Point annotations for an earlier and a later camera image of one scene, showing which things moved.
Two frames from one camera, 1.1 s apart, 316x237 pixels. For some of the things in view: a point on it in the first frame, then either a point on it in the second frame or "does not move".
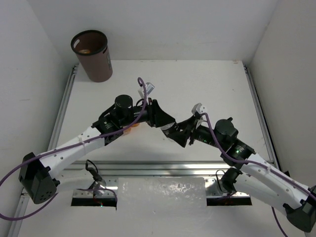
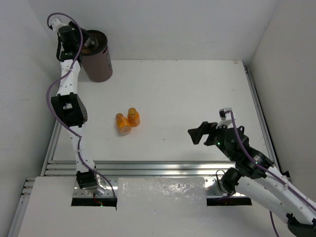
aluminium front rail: [145, 168] does not move
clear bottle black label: [169, 129] to [91, 43]
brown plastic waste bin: [91, 46] does not move
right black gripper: [181, 137] to [195, 134]
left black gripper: [151, 112] to [82, 39]
